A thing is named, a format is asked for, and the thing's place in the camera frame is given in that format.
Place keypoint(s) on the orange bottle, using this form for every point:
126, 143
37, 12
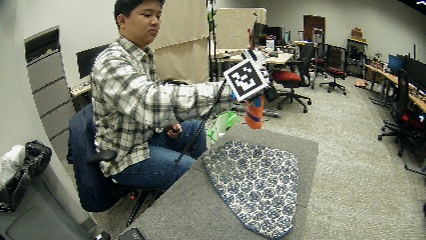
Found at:
254, 115

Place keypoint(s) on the small black clicker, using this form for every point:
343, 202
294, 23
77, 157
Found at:
175, 129

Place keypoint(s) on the white cube with black markers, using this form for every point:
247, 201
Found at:
244, 79

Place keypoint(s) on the light wooden desk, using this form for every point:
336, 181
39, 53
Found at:
274, 59

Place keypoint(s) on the green white bag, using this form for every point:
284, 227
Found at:
225, 124

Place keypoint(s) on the black office chair red seat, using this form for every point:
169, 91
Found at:
335, 68

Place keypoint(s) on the brown door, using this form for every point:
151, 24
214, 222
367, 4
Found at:
312, 27

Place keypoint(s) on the beige partition panel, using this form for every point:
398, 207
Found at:
181, 43

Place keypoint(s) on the blue white patterned cloth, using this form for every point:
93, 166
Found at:
254, 186

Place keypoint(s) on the long wooden desk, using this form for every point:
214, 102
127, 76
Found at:
399, 86

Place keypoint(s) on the person in plaid shirt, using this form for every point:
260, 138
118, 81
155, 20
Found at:
127, 100

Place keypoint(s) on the dark wide monitor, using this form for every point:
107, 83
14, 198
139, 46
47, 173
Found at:
414, 71

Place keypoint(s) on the black computer monitor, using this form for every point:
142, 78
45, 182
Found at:
87, 60

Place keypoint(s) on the blue office chair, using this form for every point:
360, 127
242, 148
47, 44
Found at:
87, 166

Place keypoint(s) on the grey filing cabinet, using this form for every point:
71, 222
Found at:
49, 93

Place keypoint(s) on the black flat device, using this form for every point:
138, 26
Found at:
130, 234

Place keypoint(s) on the black trash bag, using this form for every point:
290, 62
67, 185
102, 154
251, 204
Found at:
23, 176

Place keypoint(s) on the grey bin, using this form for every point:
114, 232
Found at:
34, 216

